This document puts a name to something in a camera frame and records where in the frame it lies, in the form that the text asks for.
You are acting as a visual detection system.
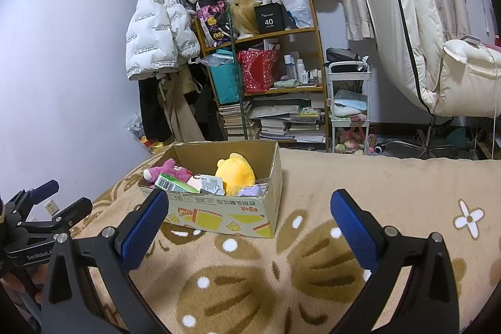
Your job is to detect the stack of books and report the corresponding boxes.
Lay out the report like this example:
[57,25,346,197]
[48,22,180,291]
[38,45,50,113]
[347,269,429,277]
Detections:
[218,101,261,141]
[250,99,327,144]

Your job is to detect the small purple plush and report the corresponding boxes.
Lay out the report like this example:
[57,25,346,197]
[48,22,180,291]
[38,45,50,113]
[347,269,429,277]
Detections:
[237,184,262,198]

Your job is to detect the red packet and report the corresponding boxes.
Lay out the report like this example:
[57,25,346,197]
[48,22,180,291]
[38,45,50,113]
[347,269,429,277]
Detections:
[141,136,165,153]

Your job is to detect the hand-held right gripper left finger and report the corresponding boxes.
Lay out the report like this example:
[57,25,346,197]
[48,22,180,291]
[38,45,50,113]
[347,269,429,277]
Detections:
[41,188,170,334]

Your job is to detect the person's left hand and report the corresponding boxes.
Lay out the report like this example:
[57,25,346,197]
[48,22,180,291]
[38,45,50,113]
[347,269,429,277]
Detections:
[0,264,49,305]

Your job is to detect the folded towels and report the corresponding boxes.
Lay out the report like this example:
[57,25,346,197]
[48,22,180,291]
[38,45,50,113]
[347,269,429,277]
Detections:
[332,89,369,121]

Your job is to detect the pink plush toys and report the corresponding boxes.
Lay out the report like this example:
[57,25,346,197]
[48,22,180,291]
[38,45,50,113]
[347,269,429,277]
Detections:
[334,125,378,155]

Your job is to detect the black bag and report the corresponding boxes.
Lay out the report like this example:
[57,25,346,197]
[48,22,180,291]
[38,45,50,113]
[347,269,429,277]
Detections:
[326,48,369,64]

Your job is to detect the black box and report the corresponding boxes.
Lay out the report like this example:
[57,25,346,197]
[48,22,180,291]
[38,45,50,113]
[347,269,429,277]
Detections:
[254,3,291,33]

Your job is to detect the green pole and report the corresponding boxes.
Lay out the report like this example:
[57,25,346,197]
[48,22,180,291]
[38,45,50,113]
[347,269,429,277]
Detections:
[231,21,250,141]

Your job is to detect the pink plush bear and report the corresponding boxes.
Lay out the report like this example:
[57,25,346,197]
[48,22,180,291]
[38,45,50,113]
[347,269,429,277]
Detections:
[143,158,193,189]

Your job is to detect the red gift bag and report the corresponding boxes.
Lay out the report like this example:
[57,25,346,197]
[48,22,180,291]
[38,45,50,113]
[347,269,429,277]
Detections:
[237,48,280,93]

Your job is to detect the blonde wig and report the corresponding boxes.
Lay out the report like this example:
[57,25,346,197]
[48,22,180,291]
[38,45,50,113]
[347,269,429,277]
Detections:
[230,0,262,39]

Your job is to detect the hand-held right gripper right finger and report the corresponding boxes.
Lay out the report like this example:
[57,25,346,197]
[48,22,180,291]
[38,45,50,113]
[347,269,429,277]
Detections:
[330,189,459,334]

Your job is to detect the green carton box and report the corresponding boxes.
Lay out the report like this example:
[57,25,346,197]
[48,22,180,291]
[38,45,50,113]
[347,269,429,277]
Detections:
[154,173,201,194]

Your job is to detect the wooden shelf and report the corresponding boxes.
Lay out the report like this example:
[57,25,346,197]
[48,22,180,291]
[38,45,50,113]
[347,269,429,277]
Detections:
[194,0,329,152]

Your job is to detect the clear plastic packet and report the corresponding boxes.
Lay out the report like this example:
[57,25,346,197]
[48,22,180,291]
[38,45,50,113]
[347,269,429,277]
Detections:
[199,174,226,196]

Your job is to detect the beige hanging coat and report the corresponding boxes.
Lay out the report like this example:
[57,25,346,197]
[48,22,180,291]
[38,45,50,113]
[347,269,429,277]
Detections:
[158,72,205,143]

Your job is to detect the white padded chair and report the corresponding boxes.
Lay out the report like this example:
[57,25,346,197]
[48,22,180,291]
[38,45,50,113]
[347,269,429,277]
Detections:
[354,0,501,159]

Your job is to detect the yellow plush bear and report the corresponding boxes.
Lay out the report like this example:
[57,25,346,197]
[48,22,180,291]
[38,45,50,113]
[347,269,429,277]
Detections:
[214,153,257,197]

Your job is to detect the black hanging clothes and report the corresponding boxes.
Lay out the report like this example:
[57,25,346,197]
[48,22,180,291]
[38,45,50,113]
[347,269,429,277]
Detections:
[137,68,175,145]

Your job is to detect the printed cardboard box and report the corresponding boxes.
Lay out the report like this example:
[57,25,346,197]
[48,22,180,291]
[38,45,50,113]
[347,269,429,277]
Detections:
[138,140,283,239]

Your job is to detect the printed cartoon bag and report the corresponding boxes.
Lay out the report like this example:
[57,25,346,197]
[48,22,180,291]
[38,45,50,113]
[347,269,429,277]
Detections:
[197,0,231,47]

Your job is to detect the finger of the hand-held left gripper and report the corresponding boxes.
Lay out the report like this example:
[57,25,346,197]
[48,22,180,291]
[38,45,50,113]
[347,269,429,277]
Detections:
[6,179,60,221]
[23,197,93,237]

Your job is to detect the clear plastic bag with items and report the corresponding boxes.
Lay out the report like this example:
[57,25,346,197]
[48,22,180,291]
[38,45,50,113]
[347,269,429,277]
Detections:
[127,113,151,141]

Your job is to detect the beige printed blanket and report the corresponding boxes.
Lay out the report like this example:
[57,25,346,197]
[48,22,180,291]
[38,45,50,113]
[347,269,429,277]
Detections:
[68,148,501,334]

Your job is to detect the white puffer jacket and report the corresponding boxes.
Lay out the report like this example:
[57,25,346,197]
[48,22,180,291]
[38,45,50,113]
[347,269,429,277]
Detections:
[125,0,202,81]

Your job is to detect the white trolley cart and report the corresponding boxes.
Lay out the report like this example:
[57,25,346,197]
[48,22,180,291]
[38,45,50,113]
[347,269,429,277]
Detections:
[327,60,372,155]

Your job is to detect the teal paper bag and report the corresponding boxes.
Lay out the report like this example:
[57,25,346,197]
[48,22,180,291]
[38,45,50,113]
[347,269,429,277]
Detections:
[207,49,241,105]

